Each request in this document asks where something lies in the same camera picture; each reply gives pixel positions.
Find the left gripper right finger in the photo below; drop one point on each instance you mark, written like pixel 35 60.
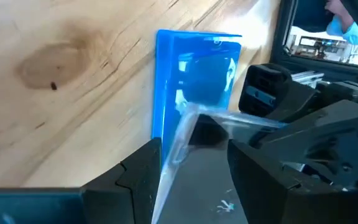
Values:
pixel 291 208

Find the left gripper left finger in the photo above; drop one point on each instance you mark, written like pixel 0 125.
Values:
pixel 126 193

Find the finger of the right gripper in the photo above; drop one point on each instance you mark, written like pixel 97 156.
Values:
pixel 337 140
pixel 266 93

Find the blue disc case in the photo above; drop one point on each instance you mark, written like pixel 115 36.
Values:
pixel 197 62

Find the person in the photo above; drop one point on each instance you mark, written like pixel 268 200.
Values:
pixel 353 32

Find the person's hand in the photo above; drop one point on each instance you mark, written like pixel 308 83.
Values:
pixel 337 9

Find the silver aluminium bracket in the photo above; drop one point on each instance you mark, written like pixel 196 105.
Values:
pixel 306 77

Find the black aluminium table frame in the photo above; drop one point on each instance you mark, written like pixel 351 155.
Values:
pixel 283 31

